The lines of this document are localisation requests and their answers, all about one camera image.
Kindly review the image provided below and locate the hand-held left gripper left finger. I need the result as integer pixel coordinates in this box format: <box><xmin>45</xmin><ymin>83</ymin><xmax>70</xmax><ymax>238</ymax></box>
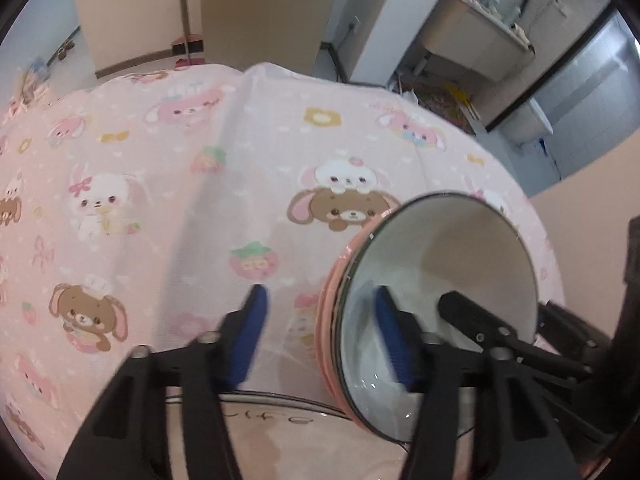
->
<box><xmin>57</xmin><ymin>285</ymin><xmax>268</xmax><ymax>480</ymax></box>

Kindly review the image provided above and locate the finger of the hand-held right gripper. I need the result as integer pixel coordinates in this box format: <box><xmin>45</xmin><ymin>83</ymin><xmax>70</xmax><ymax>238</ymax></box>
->
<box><xmin>437</xmin><ymin>290</ymin><xmax>596</xmax><ymax>381</ymax></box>
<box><xmin>537</xmin><ymin>301</ymin><xmax>613</xmax><ymax>361</ymax></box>

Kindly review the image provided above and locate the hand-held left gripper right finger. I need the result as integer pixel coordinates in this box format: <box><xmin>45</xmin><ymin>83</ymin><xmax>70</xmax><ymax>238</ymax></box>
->
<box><xmin>374</xmin><ymin>286</ymin><xmax>586</xmax><ymax>480</ymax></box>

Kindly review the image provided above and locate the white bowl with black rim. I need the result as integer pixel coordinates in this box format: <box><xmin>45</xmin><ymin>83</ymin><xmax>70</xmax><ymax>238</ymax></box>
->
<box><xmin>334</xmin><ymin>192</ymin><xmax>541</xmax><ymax>443</ymax></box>

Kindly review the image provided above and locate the large carrot print pink bowl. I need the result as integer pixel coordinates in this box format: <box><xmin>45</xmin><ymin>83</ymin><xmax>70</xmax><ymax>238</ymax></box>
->
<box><xmin>315</xmin><ymin>232</ymin><xmax>381</xmax><ymax>416</ymax></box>

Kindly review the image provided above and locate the white plate with black rim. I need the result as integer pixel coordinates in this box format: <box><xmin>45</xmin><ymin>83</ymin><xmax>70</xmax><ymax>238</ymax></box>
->
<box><xmin>162</xmin><ymin>392</ymin><xmax>476</xmax><ymax>480</ymax></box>

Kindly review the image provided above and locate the pink cartoon printed tablecloth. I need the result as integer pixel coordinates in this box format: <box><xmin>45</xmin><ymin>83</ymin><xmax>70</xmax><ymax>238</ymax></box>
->
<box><xmin>0</xmin><ymin>62</ymin><xmax>566</xmax><ymax>480</ymax></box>

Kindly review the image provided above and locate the patterned floor mat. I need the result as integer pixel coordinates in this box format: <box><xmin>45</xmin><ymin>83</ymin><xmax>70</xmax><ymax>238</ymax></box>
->
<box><xmin>395</xmin><ymin>77</ymin><xmax>483</xmax><ymax>133</ymax></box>

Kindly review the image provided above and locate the bathroom vanity cabinet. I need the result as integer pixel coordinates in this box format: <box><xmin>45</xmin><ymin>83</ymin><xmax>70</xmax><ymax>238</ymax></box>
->
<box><xmin>422</xmin><ymin>0</ymin><xmax>536</xmax><ymax>83</ymax></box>

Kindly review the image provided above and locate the red dustpan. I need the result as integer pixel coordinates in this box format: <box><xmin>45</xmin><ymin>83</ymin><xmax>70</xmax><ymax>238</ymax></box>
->
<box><xmin>171</xmin><ymin>34</ymin><xmax>206</xmax><ymax>68</ymax></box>

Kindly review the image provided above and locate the beige refrigerator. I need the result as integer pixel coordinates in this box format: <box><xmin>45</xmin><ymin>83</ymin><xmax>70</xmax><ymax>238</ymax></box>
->
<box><xmin>199</xmin><ymin>0</ymin><xmax>347</xmax><ymax>68</ymax></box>

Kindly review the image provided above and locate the black door frame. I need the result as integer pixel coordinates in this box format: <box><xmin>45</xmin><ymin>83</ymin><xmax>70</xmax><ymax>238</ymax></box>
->
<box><xmin>482</xmin><ymin>0</ymin><xmax>618</xmax><ymax>131</ymax></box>

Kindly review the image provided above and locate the wooden broom handle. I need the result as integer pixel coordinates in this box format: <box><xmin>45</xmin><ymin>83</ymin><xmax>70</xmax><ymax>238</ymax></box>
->
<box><xmin>167</xmin><ymin>0</ymin><xmax>193</xmax><ymax>66</ymax></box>

